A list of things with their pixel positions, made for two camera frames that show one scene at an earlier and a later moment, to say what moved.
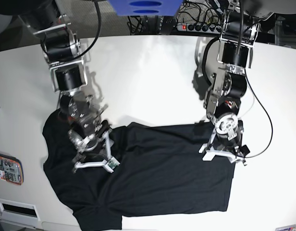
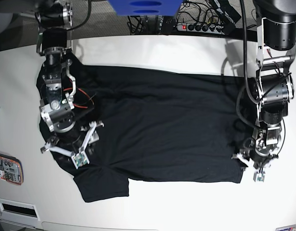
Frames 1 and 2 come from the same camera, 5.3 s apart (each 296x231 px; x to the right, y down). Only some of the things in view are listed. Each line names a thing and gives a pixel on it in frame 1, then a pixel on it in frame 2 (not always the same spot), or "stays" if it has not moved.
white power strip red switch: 208,28 stays
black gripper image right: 229,130 -> 260,155
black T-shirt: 162,171 -> 159,125
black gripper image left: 88,138 -> 67,133
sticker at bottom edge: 292,227 stays
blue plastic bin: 146,7 stays
